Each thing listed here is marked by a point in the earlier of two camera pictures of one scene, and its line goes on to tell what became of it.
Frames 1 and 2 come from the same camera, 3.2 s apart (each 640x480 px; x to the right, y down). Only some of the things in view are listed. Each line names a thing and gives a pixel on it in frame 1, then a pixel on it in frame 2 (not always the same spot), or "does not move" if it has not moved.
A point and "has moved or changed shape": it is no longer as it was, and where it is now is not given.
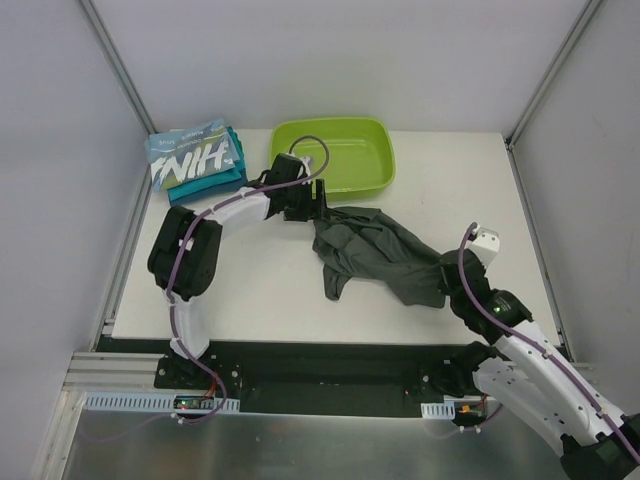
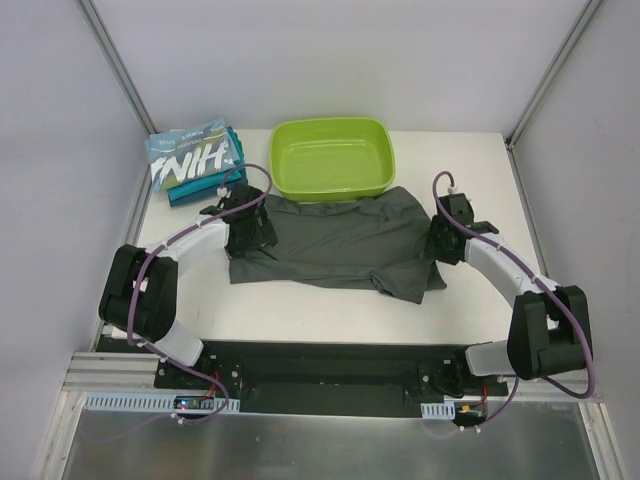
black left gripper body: [318, 198] → [261, 230]
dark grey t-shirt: [367, 244] has moved or changed shape
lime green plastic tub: [349, 153] does not move
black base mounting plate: [369, 376] does not move
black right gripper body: [451, 275] → [436, 243]
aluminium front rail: [113, 372] does not move
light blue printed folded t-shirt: [191, 155] does not move
